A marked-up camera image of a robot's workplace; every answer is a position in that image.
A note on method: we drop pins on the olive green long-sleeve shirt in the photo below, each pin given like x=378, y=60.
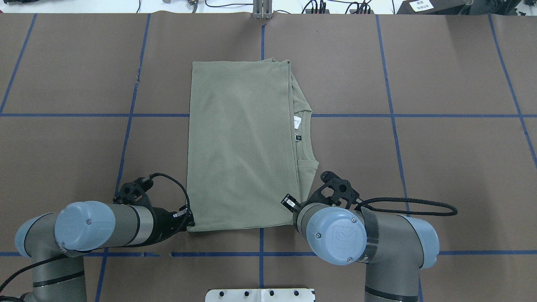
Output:
x=244, y=154

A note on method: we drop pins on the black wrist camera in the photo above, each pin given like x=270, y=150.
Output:
x=333, y=190
x=135, y=193

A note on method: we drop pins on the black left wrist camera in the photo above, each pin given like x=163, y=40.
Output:
x=135, y=193

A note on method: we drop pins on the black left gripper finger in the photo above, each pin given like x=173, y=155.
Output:
x=183, y=218

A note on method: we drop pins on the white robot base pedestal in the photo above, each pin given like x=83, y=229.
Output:
x=261, y=295

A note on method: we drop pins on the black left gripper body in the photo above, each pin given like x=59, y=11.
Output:
x=164, y=221

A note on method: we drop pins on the white paper hang tag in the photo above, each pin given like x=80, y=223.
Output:
x=297, y=122

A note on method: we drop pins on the black monitor with label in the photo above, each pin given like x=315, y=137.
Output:
x=433, y=7

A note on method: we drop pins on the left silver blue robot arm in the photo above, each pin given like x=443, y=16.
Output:
x=57, y=242

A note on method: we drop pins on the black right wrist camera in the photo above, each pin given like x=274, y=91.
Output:
x=333, y=190

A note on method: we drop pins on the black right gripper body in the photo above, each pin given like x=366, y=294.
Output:
x=289, y=202

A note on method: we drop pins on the grey aluminium frame post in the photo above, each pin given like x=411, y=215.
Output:
x=262, y=9

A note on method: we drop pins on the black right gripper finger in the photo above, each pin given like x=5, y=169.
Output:
x=290, y=203

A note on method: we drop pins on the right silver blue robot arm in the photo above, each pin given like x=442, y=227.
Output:
x=394, y=247

